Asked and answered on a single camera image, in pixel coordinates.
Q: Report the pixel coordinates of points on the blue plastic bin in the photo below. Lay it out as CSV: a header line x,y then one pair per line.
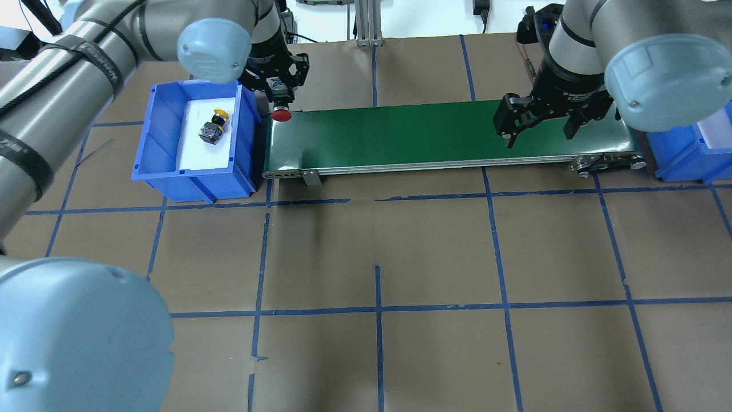
x,y
682,155
155,162

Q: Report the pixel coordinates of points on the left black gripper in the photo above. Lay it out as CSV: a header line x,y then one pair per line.
x,y
269,59

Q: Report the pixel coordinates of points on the white foam pad right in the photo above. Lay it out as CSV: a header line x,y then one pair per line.
x,y
716,130

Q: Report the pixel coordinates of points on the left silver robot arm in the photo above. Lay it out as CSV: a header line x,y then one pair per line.
x,y
79,335

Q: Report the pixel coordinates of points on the black power adapter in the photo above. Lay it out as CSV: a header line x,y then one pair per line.
x,y
288,26

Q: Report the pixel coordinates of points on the left blue plastic bin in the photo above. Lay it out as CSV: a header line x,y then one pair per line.
x,y
155,162

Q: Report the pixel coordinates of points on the right blue plastic bin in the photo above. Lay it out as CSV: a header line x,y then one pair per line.
x,y
682,155

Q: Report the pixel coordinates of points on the white foam pad left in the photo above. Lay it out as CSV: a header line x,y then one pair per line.
x,y
193,152

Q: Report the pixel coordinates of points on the white foam pad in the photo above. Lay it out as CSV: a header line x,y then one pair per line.
x,y
193,152
716,130

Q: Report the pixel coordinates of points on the green conveyor belt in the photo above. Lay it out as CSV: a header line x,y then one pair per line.
x,y
397,138

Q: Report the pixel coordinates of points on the yellow push button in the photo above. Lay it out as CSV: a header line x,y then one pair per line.
x,y
212,131

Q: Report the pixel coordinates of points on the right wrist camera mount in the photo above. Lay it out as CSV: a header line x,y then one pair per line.
x,y
537,26

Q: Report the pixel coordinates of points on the red push button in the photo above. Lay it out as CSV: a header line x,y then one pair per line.
x,y
280,111

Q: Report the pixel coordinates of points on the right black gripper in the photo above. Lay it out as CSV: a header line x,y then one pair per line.
x,y
565,86

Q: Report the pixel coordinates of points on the aluminium frame post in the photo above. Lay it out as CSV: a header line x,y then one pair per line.
x,y
368,23

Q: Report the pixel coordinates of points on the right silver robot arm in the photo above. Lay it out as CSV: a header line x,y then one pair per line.
x,y
659,64

